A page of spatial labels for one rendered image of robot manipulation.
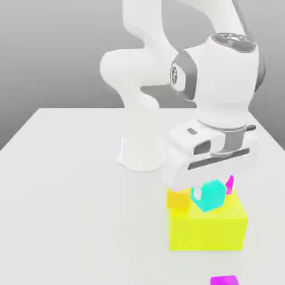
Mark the small pink cube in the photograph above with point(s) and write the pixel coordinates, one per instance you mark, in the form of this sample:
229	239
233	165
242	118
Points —
229	186

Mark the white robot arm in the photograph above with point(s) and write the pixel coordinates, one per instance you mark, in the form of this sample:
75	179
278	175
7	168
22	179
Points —
224	84

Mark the small magenta cube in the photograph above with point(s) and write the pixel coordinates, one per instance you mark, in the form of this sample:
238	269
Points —
224	280

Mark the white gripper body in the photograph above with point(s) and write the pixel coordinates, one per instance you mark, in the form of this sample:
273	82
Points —
213	172

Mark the small cyan cube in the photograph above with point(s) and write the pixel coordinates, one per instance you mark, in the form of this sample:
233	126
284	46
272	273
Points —
211	197

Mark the large yellow box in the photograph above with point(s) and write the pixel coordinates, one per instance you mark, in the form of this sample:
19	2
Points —
207	231

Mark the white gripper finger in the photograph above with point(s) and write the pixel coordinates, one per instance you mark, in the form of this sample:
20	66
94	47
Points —
197	193

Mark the small orange cube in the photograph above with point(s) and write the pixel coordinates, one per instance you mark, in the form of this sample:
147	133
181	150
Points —
178	200

